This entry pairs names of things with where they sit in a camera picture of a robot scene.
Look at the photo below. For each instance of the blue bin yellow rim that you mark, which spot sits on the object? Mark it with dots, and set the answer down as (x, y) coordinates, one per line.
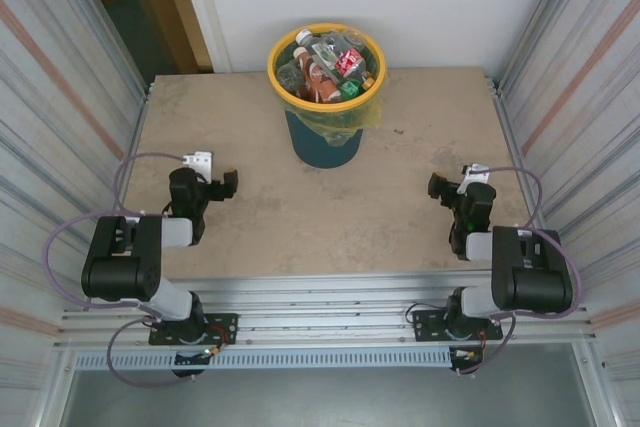
(320, 147)

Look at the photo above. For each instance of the clear ribbed bottle white cap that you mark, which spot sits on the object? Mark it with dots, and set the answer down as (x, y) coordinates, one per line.
(287, 74)

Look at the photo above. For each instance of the clear bottle green cap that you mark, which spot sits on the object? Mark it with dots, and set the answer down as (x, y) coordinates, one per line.
(350, 38)

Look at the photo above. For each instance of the green plastic soda bottle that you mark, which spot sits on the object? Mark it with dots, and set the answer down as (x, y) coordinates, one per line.
(351, 89)

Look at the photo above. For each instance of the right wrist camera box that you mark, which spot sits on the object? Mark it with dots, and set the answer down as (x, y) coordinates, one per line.
(472, 178)

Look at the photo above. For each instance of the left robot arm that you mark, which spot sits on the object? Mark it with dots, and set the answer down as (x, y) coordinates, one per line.
(122, 267)

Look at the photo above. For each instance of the brown coffee drink bottle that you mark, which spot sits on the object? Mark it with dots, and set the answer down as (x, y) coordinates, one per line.
(317, 82)

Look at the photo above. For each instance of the red label bottle orange cap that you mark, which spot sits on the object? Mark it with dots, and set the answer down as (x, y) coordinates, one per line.
(348, 61)

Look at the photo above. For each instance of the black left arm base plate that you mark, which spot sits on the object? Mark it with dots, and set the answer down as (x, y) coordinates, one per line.
(225, 322)

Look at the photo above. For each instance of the wooden door frame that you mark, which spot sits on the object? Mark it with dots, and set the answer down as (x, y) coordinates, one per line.
(165, 7)

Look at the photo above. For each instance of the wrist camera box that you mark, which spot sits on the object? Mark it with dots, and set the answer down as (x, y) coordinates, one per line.
(200, 161)
(472, 178)

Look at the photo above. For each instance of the aluminium rail frame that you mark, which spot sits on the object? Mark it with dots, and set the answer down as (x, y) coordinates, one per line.
(325, 297)

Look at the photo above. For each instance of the square clear bottle white cap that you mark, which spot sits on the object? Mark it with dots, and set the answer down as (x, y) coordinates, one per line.
(320, 54)

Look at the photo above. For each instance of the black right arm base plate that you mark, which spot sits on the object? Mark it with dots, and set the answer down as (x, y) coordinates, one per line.
(425, 322)

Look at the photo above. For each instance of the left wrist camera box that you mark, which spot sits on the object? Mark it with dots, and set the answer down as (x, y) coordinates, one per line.
(200, 161)

